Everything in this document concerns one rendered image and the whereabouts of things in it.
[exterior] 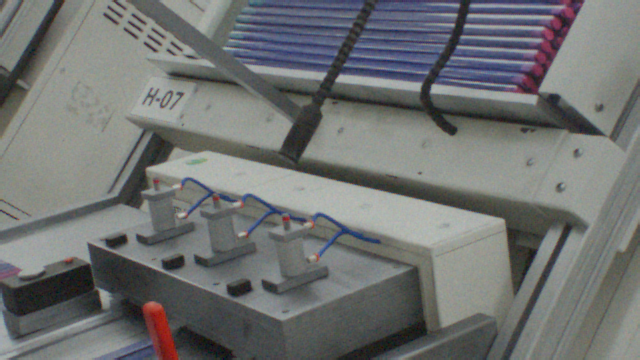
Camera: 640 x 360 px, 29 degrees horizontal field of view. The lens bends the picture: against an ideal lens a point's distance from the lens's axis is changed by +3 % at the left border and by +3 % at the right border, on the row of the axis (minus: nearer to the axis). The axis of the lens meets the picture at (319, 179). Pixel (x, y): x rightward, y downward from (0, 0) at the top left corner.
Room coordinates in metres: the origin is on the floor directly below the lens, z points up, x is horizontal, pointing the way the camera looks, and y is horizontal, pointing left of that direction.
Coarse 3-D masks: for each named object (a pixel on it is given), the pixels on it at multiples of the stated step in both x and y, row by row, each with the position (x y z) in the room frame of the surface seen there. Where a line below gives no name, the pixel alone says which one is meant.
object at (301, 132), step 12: (312, 108) 0.90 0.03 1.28; (300, 120) 0.90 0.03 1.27; (312, 120) 0.90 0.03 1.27; (288, 132) 0.90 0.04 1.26; (300, 132) 0.90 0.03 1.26; (312, 132) 0.90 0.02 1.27; (288, 144) 0.90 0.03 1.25; (300, 144) 0.90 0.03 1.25; (288, 156) 0.90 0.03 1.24; (300, 156) 0.90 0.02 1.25
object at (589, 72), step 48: (240, 0) 1.44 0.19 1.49; (624, 0) 0.93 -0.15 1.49; (576, 48) 0.93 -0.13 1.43; (624, 48) 0.94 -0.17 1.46; (144, 96) 1.54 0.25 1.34; (192, 96) 1.44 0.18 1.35; (336, 96) 1.22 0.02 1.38; (384, 96) 1.13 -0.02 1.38; (432, 96) 1.06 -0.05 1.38; (480, 96) 1.00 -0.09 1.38; (528, 96) 0.95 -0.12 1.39; (576, 96) 0.93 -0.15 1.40; (624, 96) 0.96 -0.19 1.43
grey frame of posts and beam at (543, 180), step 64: (192, 128) 1.41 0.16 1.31; (256, 128) 1.31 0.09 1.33; (320, 128) 1.22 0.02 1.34; (384, 128) 1.14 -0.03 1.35; (512, 128) 1.00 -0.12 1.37; (128, 192) 1.56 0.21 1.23; (448, 192) 1.06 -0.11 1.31; (512, 192) 0.98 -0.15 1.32; (576, 192) 0.93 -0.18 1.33; (576, 256) 0.94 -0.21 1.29; (512, 320) 0.97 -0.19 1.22; (576, 320) 0.96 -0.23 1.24
